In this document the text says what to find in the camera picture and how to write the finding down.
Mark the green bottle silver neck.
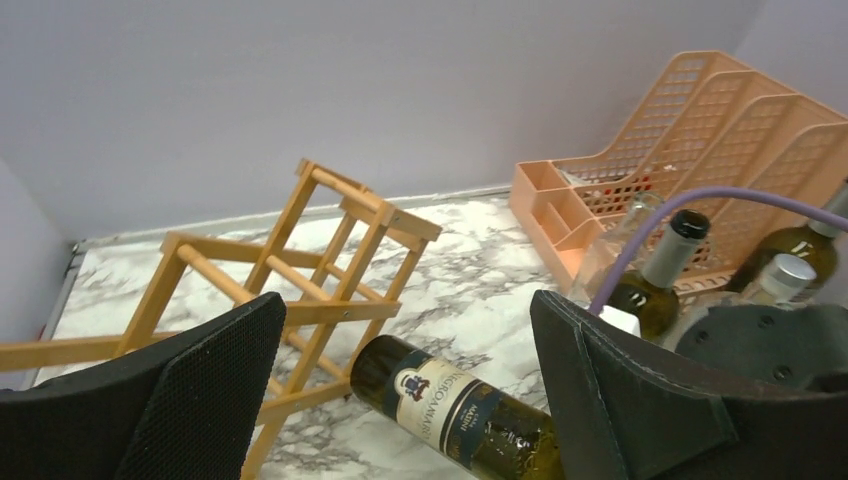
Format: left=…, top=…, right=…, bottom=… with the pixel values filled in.
left=724, top=219, right=843, bottom=303

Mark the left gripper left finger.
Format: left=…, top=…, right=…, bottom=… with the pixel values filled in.
left=1, top=292, right=286, bottom=479

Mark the clear bottle silver cap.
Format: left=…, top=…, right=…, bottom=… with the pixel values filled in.
left=662, top=253, right=818, bottom=352

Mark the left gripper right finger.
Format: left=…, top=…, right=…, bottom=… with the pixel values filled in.
left=529, top=290, right=847, bottom=479

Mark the green bottle brown label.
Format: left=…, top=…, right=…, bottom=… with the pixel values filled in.
left=606, top=209, right=710, bottom=343

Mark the green bottle navy cream label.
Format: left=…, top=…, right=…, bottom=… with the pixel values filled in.
left=350, top=335, right=565, bottom=479

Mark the tall clear glass bottle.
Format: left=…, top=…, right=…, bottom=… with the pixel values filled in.
left=566, top=192, right=664, bottom=308

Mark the peach plastic file organizer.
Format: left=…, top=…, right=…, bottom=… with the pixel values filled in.
left=509, top=51, right=847, bottom=289

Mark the wooden wine rack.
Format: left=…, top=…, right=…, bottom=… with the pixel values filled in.
left=1, top=161, right=441, bottom=479

